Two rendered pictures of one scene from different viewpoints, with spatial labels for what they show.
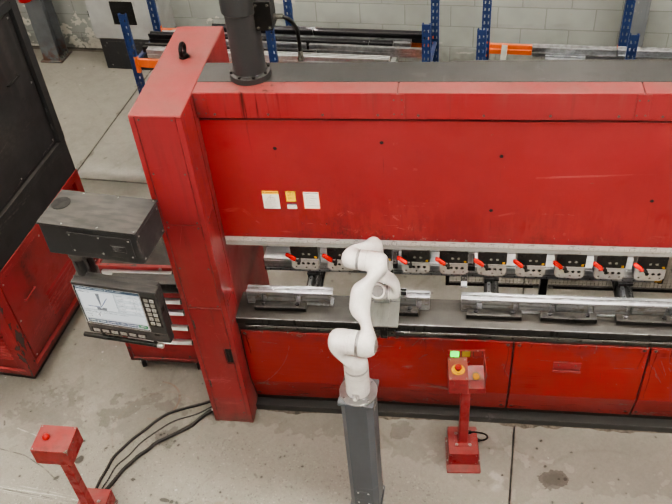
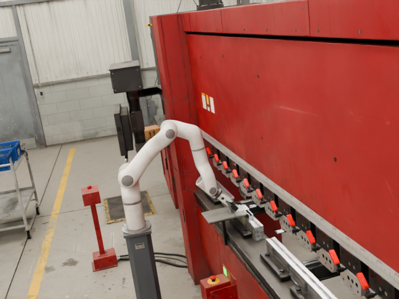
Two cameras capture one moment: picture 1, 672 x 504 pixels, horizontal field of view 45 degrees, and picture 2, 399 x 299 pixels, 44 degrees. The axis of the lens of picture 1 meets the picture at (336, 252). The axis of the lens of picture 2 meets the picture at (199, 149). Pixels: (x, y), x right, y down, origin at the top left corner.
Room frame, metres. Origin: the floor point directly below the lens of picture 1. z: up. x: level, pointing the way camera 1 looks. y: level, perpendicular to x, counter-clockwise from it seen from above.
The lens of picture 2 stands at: (1.72, -2.94, 2.32)
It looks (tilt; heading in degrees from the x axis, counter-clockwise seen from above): 16 degrees down; 66
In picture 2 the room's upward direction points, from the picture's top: 7 degrees counter-clockwise
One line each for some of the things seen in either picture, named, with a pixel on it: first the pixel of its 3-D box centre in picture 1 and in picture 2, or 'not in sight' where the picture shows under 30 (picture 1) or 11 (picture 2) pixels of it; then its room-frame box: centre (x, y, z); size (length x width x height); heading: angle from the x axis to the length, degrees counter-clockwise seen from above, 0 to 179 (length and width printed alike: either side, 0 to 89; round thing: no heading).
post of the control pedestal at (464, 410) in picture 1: (464, 411); not in sight; (2.77, -0.64, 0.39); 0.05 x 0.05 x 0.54; 83
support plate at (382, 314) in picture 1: (382, 308); (223, 213); (3.06, -0.23, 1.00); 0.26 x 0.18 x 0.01; 169
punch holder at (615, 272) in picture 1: (609, 262); (332, 247); (2.98, -1.41, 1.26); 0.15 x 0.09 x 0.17; 79
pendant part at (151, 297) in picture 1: (126, 305); (124, 128); (2.85, 1.06, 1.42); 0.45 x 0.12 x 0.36; 72
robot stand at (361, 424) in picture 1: (363, 448); (148, 295); (2.51, -0.04, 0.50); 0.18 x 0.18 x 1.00; 74
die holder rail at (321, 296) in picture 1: (290, 295); (220, 193); (3.31, 0.29, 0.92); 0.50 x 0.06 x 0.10; 79
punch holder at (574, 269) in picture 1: (569, 261); (310, 229); (3.02, -1.21, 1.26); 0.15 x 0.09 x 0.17; 79
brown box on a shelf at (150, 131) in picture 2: not in sight; (150, 131); (3.48, 2.26, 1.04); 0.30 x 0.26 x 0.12; 74
